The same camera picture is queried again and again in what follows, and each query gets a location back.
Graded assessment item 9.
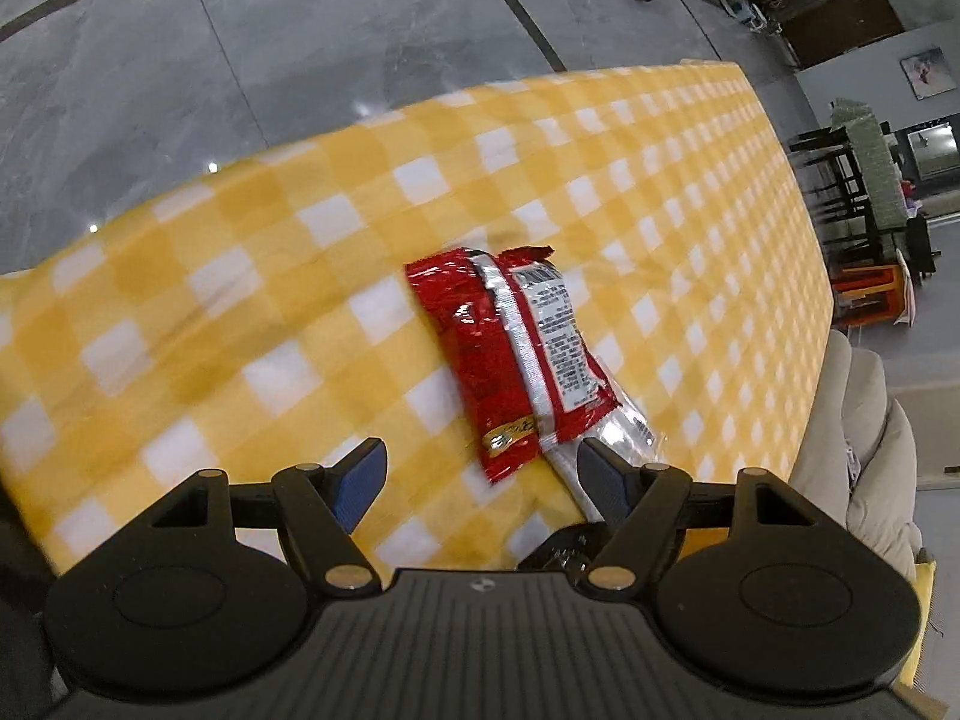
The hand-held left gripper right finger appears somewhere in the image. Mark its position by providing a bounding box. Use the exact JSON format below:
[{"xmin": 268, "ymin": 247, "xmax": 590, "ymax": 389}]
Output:
[{"xmin": 577, "ymin": 436, "xmax": 818, "ymax": 595}]

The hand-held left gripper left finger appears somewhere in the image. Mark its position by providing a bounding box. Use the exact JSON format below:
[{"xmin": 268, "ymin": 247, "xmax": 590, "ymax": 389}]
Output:
[{"xmin": 150, "ymin": 439, "xmax": 389, "ymax": 595}]

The clear plastic snack packet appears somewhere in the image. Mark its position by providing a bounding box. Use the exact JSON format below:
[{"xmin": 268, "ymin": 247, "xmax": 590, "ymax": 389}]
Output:
[{"xmin": 541, "ymin": 388, "xmax": 664, "ymax": 526}]

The red white snack packet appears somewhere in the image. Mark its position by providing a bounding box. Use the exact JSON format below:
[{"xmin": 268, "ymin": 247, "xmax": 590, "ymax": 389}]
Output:
[{"xmin": 403, "ymin": 244, "xmax": 625, "ymax": 482}]

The yellow checked tablecloth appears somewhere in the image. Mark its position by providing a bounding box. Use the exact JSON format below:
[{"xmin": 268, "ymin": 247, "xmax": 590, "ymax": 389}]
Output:
[{"xmin": 0, "ymin": 60, "xmax": 838, "ymax": 580}]

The beige sofa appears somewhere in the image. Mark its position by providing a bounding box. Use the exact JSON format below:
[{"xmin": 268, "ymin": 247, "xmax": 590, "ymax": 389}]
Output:
[{"xmin": 791, "ymin": 330, "xmax": 925, "ymax": 567}]

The orange stool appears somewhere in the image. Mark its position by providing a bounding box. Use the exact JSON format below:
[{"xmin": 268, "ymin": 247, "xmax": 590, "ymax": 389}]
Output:
[{"xmin": 831, "ymin": 264, "xmax": 916, "ymax": 329}]

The yellow cushion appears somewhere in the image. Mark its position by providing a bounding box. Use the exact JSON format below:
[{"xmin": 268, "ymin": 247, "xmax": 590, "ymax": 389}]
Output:
[{"xmin": 898, "ymin": 551, "xmax": 940, "ymax": 691}]

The black dining chair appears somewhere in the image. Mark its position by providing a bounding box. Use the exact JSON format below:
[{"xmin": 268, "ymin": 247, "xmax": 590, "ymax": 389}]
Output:
[{"xmin": 790, "ymin": 126, "xmax": 880, "ymax": 271}]

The dark wooden cabinet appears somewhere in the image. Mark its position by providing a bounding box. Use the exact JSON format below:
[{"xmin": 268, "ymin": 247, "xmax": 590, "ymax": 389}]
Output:
[{"xmin": 780, "ymin": 0, "xmax": 908, "ymax": 70}]

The framed wall picture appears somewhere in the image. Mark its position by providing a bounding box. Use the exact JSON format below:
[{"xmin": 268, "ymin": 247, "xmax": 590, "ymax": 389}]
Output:
[{"xmin": 900, "ymin": 47, "xmax": 958, "ymax": 100}]

